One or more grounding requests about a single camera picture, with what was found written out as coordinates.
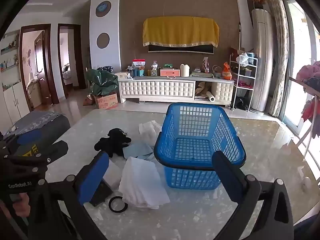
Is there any light blue cloth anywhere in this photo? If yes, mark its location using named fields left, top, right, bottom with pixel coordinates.
left=122, top=140, right=157, bottom=162

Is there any cream plastic jug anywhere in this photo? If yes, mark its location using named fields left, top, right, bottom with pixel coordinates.
left=180, top=63, right=191, bottom=78

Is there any dark wooden door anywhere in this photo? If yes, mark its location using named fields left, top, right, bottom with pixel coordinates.
left=19, top=24, right=60, bottom=111

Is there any wall shelf with bottles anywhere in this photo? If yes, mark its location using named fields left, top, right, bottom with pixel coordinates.
left=0, top=29, right=21, bottom=85

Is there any black tape ring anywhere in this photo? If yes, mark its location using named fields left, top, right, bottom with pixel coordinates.
left=108, top=196, right=128, bottom=213

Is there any dark grey case yellow print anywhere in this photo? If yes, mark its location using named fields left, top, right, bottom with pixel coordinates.
left=2, top=111, right=72, bottom=155

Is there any grey lace cloth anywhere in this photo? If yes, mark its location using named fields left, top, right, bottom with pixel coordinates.
left=5, top=111, right=66, bottom=137

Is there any white cupboard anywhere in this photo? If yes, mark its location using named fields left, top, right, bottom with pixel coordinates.
left=0, top=81, right=31, bottom=133

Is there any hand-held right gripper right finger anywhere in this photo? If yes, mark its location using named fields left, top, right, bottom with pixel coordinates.
left=212, top=151, right=295, bottom=240

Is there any black wall television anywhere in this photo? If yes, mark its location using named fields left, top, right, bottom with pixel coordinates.
left=147, top=42, right=215, bottom=54

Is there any black cloth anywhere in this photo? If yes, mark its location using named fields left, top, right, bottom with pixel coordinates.
left=94, top=127, right=132, bottom=158

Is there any white crumpled cloth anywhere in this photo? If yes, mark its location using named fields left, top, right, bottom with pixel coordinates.
left=139, top=120, right=163, bottom=145

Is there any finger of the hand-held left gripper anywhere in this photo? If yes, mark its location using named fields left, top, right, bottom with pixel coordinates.
left=2, top=140, right=69, bottom=170
left=0, top=129, right=43, bottom=155

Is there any white wire shelf rack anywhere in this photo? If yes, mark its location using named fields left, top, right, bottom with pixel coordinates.
left=229, top=54, right=259, bottom=111

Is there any round blue wall decoration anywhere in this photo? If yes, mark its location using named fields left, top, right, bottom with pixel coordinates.
left=95, top=0, right=112, bottom=18

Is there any black bag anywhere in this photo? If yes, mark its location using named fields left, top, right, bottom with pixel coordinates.
left=234, top=96, right=250, bottom=111

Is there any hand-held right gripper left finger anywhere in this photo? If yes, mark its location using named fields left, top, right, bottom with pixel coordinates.
left=29, top=151, right=113, bottom=240

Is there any white tufted television cabinet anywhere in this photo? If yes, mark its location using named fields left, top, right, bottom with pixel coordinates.
left=117, top=75, right=235, bottom=106

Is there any clothes rack with pink garments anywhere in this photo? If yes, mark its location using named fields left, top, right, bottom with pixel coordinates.
left=289, top=60, right=320, bottom=157

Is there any patterned curtain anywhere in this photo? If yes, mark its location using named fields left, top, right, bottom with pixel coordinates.
left=263, top=0, right=291, bottom=117

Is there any standing air conditioner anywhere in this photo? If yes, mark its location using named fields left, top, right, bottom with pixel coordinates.
left=250, top=8, right=275, bottom=113

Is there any orange bag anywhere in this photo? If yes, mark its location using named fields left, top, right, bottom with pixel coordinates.
left=222, top=62, right=233, bottom=81

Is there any small white folded cloth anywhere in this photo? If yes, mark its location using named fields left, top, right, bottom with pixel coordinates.
left=103, top=159, right=123, bottom=191

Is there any white towel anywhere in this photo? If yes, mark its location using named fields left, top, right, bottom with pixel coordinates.
left=118, top=156, right=171, bottom=210

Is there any cardboard box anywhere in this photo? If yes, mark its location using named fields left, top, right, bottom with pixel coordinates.
left=94, top=92, right=118, bottom=110

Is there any pink drawer box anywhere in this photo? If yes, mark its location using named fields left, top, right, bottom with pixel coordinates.
left=160, top=68, right=181, bottom=78

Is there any dark wooden doorway frame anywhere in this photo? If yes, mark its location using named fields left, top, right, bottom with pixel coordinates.
left=57, top=24, right=87, bottom=98

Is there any yellow television cover cloth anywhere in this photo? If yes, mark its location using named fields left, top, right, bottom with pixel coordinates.
left=142, top=16, right=220, bottom=48

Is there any blue plastic basket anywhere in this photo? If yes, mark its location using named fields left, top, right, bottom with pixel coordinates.
left=153, top=102, right=247, bottom=190

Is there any person's left hand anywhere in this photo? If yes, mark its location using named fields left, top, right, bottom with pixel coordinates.
left=0, top=192, right=30, bottom=233

